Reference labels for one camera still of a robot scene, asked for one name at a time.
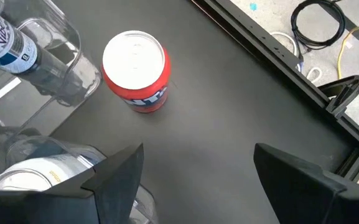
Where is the slim white Celsius can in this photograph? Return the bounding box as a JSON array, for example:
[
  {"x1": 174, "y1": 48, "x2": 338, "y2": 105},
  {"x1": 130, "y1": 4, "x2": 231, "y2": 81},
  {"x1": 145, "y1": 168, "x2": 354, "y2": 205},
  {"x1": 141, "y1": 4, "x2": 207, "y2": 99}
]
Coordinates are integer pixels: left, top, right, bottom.
[{"x1": 0, "y1": 2, "x2": 39, "y2": 75}]

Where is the black aluminium table frame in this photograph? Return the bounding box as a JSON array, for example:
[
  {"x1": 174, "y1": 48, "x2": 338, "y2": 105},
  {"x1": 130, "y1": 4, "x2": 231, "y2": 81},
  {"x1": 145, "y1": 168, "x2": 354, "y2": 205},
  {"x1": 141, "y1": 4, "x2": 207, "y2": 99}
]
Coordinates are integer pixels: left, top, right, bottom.
[{"x1": 190, "y1": 0, "x2": 359, "y2": 183}]

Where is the yellow cable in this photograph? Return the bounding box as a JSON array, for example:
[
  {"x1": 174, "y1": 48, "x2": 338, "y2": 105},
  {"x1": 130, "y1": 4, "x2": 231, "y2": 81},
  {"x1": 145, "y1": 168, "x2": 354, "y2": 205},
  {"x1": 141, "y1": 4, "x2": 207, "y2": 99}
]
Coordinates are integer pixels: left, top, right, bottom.
[{"x1": 337, "y1": 17, "x2": 359, "y2": 80}]

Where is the red Fanta soda can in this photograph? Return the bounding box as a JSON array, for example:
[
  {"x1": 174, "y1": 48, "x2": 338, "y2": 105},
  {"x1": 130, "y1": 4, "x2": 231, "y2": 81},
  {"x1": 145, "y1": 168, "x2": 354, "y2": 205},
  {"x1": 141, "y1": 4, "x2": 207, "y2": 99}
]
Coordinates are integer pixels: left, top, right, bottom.
[{"x1": 101, "y1": 30, "x2": 172, "y2": 114}]

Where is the white blue Spindrift can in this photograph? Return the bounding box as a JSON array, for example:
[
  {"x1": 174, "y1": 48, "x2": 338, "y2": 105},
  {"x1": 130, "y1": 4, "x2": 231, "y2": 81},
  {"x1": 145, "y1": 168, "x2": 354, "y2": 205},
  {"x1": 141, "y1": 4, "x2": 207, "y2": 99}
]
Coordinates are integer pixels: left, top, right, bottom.
[{"x1": 0, "y1": 152, "x2": 107, "y2": 192}]

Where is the white cable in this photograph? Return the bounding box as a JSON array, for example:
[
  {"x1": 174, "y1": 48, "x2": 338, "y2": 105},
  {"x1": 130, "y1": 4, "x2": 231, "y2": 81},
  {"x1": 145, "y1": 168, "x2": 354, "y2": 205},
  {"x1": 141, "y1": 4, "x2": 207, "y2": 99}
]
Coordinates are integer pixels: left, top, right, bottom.
[{"x1": 269, "y1": 30, "x2": 323, "y2": 85}]

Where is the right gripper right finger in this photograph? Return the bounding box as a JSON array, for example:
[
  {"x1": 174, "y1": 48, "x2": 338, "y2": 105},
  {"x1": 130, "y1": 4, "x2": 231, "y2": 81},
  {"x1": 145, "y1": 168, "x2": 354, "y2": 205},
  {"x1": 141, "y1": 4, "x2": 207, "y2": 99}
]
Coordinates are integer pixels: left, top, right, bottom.
[{"x1": 253, "y1": 142, "x2": 359, "y2": 224}]

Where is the black coiled cable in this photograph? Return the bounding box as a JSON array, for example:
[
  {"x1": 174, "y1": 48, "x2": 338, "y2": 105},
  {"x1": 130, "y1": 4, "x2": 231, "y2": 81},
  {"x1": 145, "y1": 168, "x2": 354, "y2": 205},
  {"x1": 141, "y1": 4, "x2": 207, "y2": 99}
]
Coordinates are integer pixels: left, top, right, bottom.
[{"x1": 290, "y1": 0, "x2": 347, "y2": 50}]

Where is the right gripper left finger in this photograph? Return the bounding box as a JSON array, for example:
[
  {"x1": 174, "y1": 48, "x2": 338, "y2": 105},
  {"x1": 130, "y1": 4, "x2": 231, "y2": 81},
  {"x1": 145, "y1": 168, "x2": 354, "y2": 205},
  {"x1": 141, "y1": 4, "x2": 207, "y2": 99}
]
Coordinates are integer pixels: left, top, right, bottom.
[{"x1": 0, "y1": 142, "x2": 145, "y2": 224}]

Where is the clear plastic bin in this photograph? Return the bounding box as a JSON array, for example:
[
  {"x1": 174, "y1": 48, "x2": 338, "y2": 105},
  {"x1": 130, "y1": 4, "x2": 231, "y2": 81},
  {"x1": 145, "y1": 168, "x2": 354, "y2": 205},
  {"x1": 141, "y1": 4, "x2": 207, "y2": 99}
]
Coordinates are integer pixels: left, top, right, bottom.
[
  {"x1": 0, "y1": 0, "x2": 102, "y2": 108},
  {"x1": 0, "y1": 126, "x2": 158, "y2": 224}
]

